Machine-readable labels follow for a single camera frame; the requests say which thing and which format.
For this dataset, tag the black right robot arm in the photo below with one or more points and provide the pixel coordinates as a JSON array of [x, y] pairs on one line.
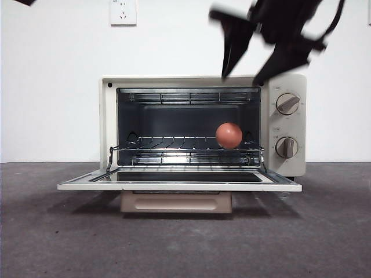
[[284, 17]]

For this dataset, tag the white wall socket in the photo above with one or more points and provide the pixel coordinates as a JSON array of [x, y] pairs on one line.
[[123, 13]]

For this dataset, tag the beige timer knob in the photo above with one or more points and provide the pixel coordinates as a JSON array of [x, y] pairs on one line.
[[287, 147]]

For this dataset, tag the cream Toshiba toaster oven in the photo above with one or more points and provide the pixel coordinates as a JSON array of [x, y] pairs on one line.
[[300, 127]]

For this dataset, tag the metal heating element grille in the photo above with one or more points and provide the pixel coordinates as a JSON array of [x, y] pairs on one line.
[[174, 98], [174, 160]]

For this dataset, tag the brown egg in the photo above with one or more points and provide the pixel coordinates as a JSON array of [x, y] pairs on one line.
[[229, 135]]

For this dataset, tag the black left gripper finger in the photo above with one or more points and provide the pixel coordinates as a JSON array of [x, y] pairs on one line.
[[27, 2]]

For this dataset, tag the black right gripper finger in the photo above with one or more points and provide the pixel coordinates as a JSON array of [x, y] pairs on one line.
[[287, 58], [234, 43]]

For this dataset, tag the glass oven door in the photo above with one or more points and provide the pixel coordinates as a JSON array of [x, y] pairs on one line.
[[87, 187]]

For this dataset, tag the beige temperature knob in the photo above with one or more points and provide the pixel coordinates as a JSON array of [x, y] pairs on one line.
[[287, 104]]

